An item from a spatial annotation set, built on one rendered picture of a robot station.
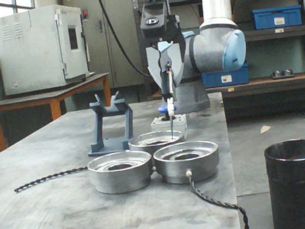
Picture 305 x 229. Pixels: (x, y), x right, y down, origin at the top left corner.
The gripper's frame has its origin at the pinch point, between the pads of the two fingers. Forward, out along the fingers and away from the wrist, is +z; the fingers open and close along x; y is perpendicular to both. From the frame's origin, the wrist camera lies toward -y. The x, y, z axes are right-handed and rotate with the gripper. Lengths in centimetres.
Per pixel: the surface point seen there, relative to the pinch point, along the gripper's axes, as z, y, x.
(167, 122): 8.6, 1.3, 1.7
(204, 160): 9.6, -23.9, -7.7
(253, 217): 94, 117, -18
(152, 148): 9.4, -14.5, 2.1
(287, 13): -20, 339, -83
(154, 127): 9.2, 1.2, 4.6
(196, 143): 9.3, -15.0, -5.7
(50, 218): 12.8, -35.5, 13.7
